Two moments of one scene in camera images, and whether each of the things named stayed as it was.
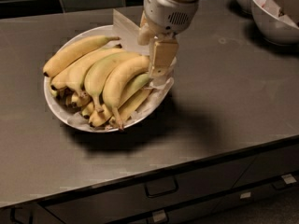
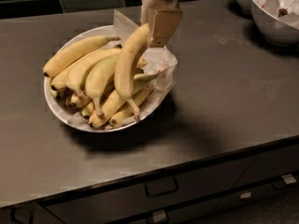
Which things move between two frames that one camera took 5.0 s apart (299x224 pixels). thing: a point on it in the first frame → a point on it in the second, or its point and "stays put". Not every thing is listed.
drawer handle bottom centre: x=159 y=216 stays put
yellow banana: x=121 y=78 → x=135 y=46
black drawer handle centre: x=161 y=187 stays put
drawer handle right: x=282 y=183 stays put
